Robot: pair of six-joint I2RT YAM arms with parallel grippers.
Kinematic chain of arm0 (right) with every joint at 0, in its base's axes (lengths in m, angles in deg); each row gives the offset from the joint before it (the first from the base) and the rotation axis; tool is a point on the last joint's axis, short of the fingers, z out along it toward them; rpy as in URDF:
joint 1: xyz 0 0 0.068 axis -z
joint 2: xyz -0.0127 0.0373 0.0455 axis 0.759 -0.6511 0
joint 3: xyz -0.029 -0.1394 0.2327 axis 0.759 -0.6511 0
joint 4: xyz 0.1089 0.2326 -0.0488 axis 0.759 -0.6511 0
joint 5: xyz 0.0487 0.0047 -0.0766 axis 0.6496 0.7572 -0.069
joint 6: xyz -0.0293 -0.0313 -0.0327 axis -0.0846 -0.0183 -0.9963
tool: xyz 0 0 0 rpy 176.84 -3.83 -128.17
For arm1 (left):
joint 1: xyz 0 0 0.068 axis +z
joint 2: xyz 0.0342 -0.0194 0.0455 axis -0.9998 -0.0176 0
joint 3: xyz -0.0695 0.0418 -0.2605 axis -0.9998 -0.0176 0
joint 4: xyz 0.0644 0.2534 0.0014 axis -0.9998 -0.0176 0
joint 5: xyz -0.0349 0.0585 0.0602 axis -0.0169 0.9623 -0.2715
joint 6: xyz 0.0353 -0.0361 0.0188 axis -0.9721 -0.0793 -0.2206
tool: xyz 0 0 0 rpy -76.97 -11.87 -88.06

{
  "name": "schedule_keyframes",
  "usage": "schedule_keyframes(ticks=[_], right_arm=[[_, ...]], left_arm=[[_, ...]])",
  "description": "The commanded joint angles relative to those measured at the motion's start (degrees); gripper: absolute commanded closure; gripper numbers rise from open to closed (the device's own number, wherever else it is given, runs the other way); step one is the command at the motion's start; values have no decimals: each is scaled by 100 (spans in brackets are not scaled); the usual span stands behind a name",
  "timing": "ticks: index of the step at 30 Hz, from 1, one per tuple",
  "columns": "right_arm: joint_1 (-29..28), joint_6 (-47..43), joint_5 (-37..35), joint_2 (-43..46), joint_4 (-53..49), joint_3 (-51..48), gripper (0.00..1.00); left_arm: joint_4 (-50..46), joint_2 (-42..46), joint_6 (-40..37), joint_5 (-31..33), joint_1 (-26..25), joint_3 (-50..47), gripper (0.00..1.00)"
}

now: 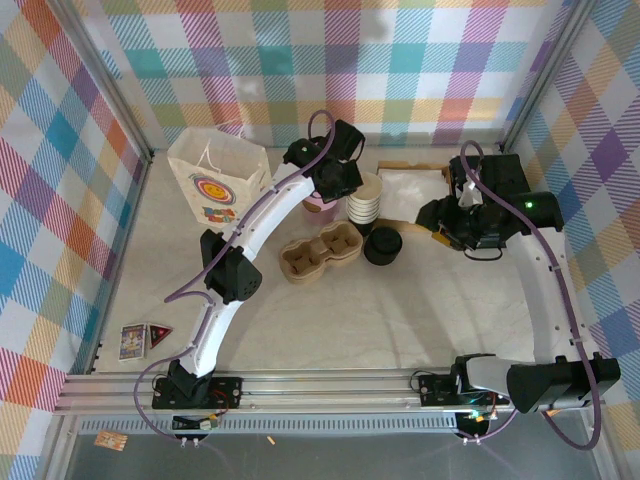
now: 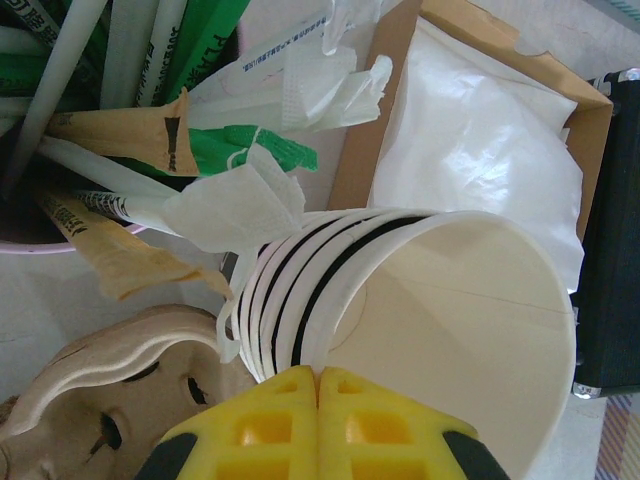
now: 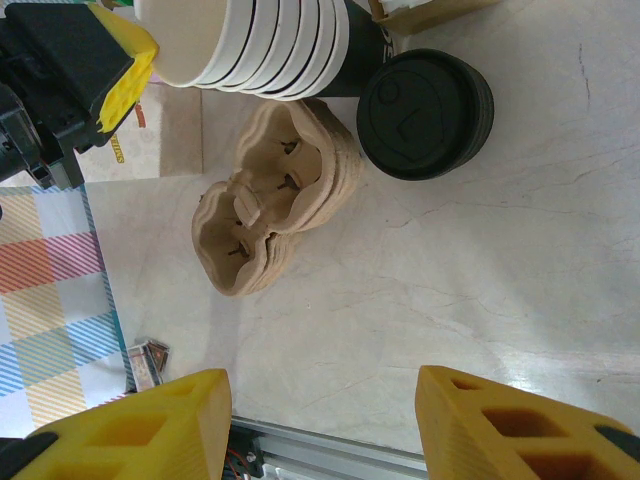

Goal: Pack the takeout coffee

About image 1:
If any stack of cardboard cup carriers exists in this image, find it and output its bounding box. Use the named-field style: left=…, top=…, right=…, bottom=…
left=278, top=219, right=364, bottom=285

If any white printed paper bag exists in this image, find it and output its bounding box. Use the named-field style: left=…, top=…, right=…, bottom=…
left=167, top=127, right=274, bottom=226

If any stack of paper cups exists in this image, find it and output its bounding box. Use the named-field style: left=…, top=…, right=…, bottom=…
left=346, top=172, right=384, bottom=236

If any pink straw canister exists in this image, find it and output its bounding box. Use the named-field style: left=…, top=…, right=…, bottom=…
left=302, top=192, right=341, bottom=226

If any brown cardboard napkin tray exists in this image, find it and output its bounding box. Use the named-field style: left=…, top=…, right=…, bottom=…
left=372, top=160, right=454, bottom=235

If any black hard case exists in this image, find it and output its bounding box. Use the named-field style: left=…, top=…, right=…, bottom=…
left=448, top=153, right=531, bottom=201

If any stack of white napkins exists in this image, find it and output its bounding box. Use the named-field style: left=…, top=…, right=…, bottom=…
left=378, top=167, right=451, bottom=224

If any stack of black lids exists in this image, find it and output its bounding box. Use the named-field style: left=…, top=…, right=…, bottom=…
left=363, top=225, right=404, bottom=266

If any black yellow power connector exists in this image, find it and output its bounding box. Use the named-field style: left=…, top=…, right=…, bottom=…
left=457, top=407, right=497, bottom=426
left=171, top=412, right=222, bottom=433

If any black red triangle sticker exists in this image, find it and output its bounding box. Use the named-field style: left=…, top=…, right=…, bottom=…
left=148, top=323, right=174, bottom=350

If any colourful small card box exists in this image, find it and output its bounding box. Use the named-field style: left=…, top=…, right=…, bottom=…
left=118, top=323, right=150, bottom=360

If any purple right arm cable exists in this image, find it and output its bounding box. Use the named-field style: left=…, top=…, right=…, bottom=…
left=458, top=139, right=601, bottom=451

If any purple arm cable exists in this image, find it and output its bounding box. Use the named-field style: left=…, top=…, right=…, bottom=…
left=458, top=139, right=601, bottom=451
left=133, top=109, right=337, bottom=444

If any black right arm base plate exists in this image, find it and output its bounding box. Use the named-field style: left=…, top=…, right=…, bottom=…
left=417, top=372, right=511, bottom=407

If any aluminium frame post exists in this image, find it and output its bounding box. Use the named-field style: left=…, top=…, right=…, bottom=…
left=52, top=0, right=156, bottom=162
left=497, top=0, right=601, bottom=154

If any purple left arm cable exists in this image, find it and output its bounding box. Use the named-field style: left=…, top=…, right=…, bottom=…
left=133, top=109, right=337, bottom=444

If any aluminium front rail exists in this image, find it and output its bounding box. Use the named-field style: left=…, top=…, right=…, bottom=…
left=54, top=372, right=604, bottom=416

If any grey slotted cable duct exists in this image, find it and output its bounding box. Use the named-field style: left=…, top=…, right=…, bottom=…
left=77, top=413, right=464, bottom=436

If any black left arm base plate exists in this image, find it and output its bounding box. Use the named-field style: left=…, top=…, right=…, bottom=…
left=151, top=375, right=244, bottom=411

